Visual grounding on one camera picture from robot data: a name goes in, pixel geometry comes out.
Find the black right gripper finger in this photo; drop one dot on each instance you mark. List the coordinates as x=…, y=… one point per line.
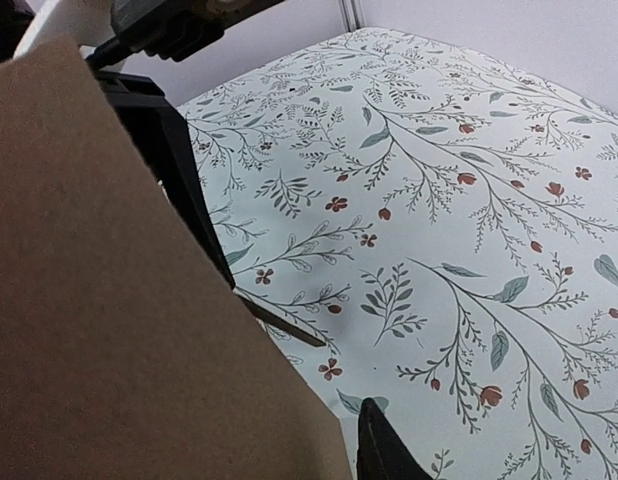
x=381, y=454

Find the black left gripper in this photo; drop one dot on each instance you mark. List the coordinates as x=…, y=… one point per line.
x=171, y=30

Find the brown cardboard box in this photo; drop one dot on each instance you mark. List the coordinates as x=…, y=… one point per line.
x=123, y=352

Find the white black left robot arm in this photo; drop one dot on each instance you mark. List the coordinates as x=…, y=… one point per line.
x=86, y=22

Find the floral white table mat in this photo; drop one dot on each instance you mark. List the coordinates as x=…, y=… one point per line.
x=447, y=226

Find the left aluminium frame post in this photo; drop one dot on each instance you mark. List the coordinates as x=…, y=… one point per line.
x=352, y=14

